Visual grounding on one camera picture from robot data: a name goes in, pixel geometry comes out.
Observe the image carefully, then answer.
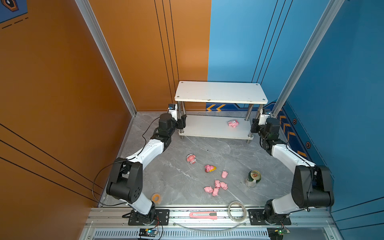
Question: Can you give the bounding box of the pink bow character toy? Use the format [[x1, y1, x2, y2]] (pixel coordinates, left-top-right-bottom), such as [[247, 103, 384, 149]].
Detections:
[[228, 120, 239, 128]]

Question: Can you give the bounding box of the pink white round character toy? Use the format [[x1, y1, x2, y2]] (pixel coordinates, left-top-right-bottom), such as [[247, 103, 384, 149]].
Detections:
[[187, 154, 197, 165]]

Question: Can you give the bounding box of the white two-tier shelf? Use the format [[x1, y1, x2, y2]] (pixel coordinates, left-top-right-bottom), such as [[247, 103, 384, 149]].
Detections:
[[175, 81, 268, 143]]

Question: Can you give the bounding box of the pink yellow figure toy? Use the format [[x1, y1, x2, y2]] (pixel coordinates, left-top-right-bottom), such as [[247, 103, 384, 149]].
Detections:
[[205, 165, 217, 173]]

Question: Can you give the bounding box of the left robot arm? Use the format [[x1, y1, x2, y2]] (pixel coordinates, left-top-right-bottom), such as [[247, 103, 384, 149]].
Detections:
[[106, 113, 187, 217]]

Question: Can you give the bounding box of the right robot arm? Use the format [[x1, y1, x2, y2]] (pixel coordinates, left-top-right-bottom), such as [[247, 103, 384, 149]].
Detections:
[[251, 118, 335, 219]]

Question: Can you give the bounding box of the small pink pig toy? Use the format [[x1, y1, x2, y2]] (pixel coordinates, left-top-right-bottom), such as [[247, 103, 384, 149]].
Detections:
[[221, 171, 228, 179]]

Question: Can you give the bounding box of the pink pig toy right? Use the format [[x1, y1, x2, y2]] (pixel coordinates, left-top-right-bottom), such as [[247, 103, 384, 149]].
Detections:
[[220, 182, 228, 190]]

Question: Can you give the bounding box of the pink pig toy middle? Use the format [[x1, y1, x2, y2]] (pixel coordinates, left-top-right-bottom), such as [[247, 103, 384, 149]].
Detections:
[[215, 180, 221, 189]]

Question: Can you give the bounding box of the orange tape roll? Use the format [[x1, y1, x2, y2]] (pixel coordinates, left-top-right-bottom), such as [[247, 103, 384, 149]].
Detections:
[[151, 193, 162, 205]]

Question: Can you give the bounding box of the pink pig toy left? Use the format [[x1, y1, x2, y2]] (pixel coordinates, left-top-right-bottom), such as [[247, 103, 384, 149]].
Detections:
[[204, 186, 214, 194]]

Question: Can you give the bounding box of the pink pig toy bottom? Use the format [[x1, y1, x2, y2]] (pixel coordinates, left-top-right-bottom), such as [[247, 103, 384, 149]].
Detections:
[[212, 188, 219, 197]]

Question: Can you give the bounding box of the coiled clear tube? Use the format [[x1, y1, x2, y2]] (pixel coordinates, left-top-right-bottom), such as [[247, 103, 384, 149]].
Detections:
[[227, 201, 248, 223]]

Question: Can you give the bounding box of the pink utility knife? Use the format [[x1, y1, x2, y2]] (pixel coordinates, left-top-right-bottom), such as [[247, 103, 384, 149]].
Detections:
[[189, 211, 218, 220]]

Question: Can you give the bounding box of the right circuit board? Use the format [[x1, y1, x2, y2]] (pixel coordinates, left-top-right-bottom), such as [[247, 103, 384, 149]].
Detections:
[[267, 229, 286, 240]]

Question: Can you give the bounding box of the circuit board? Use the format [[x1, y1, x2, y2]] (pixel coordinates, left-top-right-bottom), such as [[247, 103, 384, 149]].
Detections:
[[267, 229, 286, 240], [138, 228, 160, 240]]

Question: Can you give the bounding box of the left circuit board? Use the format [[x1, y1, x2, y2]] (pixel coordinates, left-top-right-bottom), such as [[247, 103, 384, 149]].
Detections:
[[138, 228, 160, 240]]

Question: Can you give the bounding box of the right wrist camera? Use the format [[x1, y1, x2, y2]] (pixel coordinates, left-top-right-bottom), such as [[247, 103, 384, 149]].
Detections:
[[258, 109, 271, 125]]

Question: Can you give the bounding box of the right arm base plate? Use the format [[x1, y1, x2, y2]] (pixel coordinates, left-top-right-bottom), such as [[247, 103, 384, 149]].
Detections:
[[248, 209, 292, 226]]

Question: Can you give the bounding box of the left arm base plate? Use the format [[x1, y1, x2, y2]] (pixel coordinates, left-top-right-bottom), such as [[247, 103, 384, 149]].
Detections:
[[128, 209, 170, 226]]

